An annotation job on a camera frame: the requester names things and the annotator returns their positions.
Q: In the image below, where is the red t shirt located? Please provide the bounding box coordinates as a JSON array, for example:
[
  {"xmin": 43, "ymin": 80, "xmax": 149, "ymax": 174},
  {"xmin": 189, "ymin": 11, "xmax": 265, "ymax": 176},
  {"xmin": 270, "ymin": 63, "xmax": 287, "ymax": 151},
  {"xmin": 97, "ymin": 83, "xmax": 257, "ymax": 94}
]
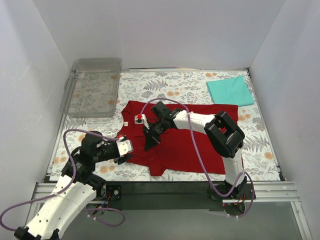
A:
[{"xmin": 118, "ymin": 100, "xmax": 238, "ymax": 177}]

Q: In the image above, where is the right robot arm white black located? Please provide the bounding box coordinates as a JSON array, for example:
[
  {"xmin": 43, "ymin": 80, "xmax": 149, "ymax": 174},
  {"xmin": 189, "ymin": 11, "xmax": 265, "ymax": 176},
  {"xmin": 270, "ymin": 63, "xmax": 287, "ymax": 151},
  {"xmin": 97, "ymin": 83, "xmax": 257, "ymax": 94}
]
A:
[{"xmin": 134, "ymin": 99, "xmax": 247, "ymax": 199}]

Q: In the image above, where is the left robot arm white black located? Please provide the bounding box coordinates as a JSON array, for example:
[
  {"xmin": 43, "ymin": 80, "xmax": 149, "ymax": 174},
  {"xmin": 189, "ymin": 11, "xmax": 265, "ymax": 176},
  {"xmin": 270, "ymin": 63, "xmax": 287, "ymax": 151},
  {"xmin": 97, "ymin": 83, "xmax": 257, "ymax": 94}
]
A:
[{"xmin": 14, "ymin": 131, "xmax": 134, "ymax": 240}]

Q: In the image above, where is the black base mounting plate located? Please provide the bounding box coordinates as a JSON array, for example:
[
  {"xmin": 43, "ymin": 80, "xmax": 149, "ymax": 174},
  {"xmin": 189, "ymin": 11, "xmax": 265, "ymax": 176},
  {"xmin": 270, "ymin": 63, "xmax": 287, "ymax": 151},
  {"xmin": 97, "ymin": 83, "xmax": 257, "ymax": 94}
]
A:
[{"xmin": 99, "ymin": 181, "xmax": 257, "ymax": 211}]

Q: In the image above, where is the clear plastic bin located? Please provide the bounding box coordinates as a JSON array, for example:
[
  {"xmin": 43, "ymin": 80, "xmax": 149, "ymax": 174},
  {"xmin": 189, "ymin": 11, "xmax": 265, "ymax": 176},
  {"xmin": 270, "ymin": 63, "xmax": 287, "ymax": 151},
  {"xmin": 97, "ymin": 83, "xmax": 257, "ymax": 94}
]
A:
[{"xmin": 59, "ymin": 57, "xmax": 122, "ymax": 118}]

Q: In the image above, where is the folded teal t shirt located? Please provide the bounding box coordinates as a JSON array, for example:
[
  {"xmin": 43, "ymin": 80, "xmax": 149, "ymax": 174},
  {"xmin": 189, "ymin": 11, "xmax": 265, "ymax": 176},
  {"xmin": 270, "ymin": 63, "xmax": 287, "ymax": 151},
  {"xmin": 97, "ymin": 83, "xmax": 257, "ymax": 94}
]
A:
[{"xmin": 206, "ymin": 76, "xmax": 254, "ymax": 107}]

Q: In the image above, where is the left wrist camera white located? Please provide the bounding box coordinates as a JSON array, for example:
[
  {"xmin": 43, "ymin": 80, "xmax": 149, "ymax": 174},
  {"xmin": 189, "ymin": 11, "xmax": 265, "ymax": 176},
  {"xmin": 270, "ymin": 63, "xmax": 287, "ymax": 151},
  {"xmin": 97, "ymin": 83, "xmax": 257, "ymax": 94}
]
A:
[{"xmin": 116, "ymin": 136, "xmax": 134, "ymax": 157}]

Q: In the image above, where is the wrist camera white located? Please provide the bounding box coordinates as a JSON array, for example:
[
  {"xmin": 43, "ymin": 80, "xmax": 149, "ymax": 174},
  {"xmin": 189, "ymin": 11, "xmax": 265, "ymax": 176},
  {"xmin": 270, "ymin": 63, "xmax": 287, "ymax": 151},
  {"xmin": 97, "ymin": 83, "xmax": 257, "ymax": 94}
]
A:
[
  {"xmin": 134, "ymin": 113, "xmax": 150, "ymax": 130},
  {"xmin": 116, "ymin": 136, "xmax": 134, "ymax": 157}
]

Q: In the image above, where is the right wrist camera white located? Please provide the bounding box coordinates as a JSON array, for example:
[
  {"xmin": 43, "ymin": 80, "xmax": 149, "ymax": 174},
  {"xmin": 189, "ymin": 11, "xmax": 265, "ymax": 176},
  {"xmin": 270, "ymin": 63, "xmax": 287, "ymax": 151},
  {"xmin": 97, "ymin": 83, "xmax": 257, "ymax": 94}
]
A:
[{"xmin": 134, "ymin": 113, "xmax": 150, "ymax": 130}]

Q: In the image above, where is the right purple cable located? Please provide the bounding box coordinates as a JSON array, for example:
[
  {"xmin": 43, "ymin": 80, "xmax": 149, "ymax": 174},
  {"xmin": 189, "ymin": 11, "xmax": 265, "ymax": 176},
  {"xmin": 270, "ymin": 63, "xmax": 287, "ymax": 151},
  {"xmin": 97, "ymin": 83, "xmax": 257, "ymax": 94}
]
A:
[{"xmin": 139, "ymin": 98, "xmax": 257, "ymax": 219}]

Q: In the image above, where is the purple cable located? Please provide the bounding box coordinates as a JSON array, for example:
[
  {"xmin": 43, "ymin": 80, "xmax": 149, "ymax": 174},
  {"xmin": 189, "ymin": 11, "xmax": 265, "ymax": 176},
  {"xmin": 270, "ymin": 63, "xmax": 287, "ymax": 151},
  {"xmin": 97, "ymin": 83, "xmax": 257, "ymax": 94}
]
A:
[
  {"xmin": 139, "ymin": 98, "xmax": 257, "ymax": 219},
  {"xmin": 0, "ymin": 129, "xmax": 126, "ymax": 232}
]

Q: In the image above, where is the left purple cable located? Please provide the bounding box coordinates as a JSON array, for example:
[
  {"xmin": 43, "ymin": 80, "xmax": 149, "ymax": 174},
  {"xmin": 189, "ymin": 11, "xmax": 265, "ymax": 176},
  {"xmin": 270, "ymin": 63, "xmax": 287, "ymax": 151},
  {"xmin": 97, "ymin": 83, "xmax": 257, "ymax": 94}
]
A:
[{"xmin": 0, "ymin": 129, "xmax": 126, "ymax": 232}]

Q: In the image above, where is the aluminium frame rail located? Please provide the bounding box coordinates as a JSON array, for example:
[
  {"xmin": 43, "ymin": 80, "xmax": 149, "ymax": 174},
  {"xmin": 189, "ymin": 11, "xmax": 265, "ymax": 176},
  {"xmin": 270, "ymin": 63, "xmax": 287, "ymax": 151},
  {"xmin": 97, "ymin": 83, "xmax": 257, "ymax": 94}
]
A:
[{"xmin": 19, "ymin": 181, "xmax": 313, "ymax": 240}]

